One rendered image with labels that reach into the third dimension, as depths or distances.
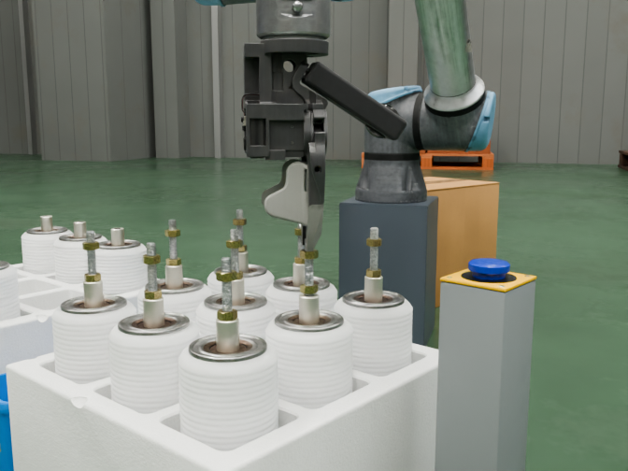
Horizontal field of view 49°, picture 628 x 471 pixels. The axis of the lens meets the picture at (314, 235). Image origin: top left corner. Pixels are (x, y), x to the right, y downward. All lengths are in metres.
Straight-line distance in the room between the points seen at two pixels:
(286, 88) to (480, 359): 0.33
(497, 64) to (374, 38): 1.34
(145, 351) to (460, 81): 0.81
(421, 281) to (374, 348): 0.59
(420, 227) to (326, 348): 0.69
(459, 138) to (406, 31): 6.05
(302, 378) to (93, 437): 0.22
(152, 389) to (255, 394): 0.13
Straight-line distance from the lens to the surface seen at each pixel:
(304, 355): 0.72
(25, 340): 1.10
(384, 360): 0.82
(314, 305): 0.74
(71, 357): 0.84
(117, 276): 1.21
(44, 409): 0.85
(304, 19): 0.69
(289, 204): 0.70
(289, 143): 0.69
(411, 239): 1.38
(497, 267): 0.69
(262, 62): 0.70
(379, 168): 1.40
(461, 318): 0.69
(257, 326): 0.80
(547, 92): 7.55
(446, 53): 1.27
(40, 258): 1.41
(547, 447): 1.09
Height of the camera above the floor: 0.47
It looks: 10 degrees down
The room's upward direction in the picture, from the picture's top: straight up
